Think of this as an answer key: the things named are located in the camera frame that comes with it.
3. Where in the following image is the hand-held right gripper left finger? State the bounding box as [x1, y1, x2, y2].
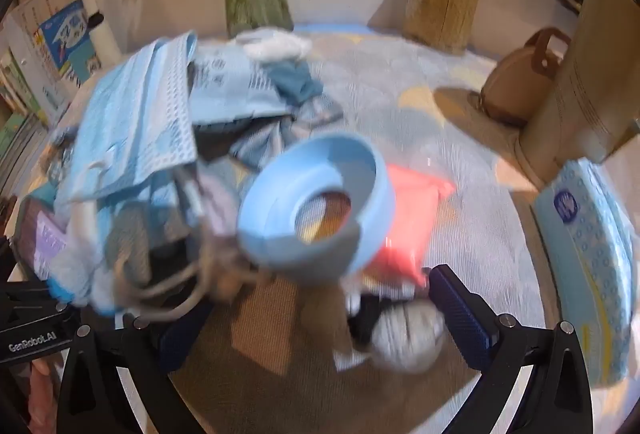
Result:
[55, 300, 218, 434]

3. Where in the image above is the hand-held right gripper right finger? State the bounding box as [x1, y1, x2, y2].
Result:
[428, 263, 594, 434]

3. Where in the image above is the purple packet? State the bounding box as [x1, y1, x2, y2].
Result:
[19, 198, 70, 281]

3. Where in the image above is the grey face mask with straps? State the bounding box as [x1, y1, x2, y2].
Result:
[102, 206, 253, 321]

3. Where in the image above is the pink packet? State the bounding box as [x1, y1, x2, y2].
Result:
[369, 164, 457, 288]

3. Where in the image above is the grey blue striped cloth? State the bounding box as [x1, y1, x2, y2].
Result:
[231, 99, 346, 173]

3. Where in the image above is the light blue printed packet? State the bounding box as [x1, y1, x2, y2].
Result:
[190, 45, 297, 123]

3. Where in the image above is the teal cloth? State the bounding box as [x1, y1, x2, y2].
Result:
[270, 61, 324, 108]

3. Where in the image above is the white cloth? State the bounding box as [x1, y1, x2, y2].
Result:
[235, 29, 314, 63]

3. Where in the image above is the tan tumbler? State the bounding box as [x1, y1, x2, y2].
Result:
[517, 0, 640, 187]

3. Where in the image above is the patterned table mat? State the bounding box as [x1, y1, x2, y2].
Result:
[165, 23, 551, 434]

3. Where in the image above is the blue picture book box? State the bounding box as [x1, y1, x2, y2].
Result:
[0, 0, 101, 175]

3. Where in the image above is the wooden pen holder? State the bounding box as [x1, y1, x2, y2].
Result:
[402, 0, 482, 55]

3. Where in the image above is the white bottle with black cap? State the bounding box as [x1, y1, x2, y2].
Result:
[80, 0, 122, 66]

